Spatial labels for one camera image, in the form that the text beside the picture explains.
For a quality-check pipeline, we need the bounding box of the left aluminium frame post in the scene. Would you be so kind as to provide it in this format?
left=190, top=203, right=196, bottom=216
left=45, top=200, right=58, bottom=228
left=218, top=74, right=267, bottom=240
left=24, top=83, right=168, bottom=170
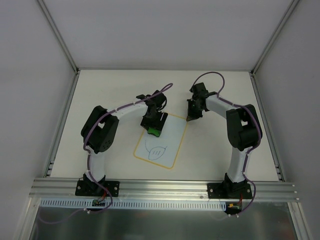
left=34, top=0, right=81, bottom=73

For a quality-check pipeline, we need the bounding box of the white slotted cable duct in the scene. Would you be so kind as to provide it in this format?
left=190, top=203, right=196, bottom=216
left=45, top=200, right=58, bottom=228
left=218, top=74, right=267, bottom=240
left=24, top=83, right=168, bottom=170
left=39, top=198, right=227, bottom=212

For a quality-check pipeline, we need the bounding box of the right aluminium frame post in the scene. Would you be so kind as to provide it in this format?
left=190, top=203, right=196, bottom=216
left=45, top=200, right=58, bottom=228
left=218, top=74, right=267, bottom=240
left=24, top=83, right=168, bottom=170
left=250, top=0, right=301, bottom=76

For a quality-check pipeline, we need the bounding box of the green whiteboard eraser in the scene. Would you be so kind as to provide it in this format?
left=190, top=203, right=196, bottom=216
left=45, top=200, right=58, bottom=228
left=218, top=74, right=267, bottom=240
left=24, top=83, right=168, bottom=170
left=147, top=127, right=161, bottom=138

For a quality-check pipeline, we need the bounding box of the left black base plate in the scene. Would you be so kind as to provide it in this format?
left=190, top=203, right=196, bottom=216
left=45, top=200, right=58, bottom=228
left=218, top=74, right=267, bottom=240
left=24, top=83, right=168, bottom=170
left=75, top=178, right=120, bottom=197

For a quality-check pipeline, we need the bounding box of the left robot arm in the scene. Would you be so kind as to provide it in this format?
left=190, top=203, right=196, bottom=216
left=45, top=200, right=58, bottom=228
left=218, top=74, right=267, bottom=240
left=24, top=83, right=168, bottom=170
left=75, top=90, right=168, bottom=197

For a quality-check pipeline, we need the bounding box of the aluminium mounting rail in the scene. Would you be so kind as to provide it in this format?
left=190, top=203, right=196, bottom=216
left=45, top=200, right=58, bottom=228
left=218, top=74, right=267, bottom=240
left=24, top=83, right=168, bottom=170
left=29, top=177, right=301, bottom=202

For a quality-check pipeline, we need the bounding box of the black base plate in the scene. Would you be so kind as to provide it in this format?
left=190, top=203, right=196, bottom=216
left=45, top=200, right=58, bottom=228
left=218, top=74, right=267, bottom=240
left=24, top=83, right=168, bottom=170
left=207, top=180, right=253, bottom=200
left=75, top=178, right=120, bottom=197

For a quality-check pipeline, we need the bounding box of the yellow-framed small whiteboard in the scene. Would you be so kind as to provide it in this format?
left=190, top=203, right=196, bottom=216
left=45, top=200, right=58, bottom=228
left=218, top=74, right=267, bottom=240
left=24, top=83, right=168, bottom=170
left=133, top=114, right=187, bottom=170

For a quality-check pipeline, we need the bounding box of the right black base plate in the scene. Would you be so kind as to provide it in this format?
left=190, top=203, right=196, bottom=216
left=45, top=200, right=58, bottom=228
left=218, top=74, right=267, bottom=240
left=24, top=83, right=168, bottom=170
left=207, top=180, right=253, bottom=200

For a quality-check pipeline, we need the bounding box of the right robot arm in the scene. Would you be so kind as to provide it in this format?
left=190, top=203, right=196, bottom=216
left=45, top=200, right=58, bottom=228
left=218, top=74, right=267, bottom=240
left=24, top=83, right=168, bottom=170
left=186, top=82, right=263, bottom=199

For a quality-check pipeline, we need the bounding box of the aluminium frame post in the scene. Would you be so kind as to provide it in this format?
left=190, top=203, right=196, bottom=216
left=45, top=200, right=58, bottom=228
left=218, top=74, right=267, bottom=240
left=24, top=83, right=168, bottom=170
left=250, top=0, right=301, bottom=76
left=34, top=0, right=81, bottom=73

